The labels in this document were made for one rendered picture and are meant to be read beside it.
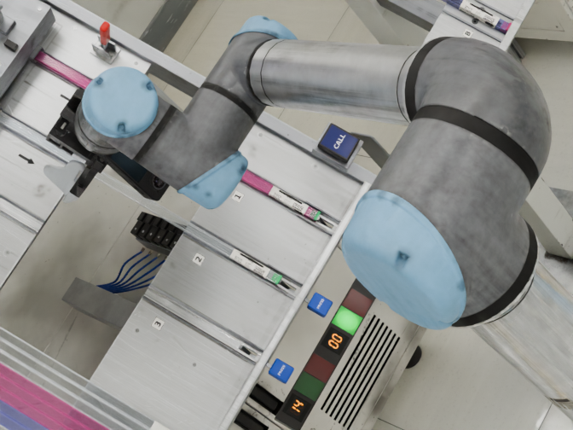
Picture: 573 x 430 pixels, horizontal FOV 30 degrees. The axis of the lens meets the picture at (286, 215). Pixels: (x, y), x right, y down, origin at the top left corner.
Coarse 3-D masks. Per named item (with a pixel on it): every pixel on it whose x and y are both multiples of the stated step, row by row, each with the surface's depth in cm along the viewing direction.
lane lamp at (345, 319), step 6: (342, 306) 155; (342, 312) 155; (348, 312) 155; (336, 318) 155; (342, 318) 155; (348, 318) 155; (354, 318) 155; (360, 318) 155; (336, 324) 154; (342, 324) 154; (348, 324) 155; (354, 324) 155; (348, 330) 154; (354, 330) 154
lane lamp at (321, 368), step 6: (312, 360) 153; (318, 360) 153; (324, 360) 153; (306, 366) 153; (312, 366) 153; (318, 366) 153; (324, 366) 153; (330, 366) 153; (312, 372) 153; (318, 372) 153; (324, 372) 153; (330, 372) 153; (318, 378) 152; (324, 378) 152
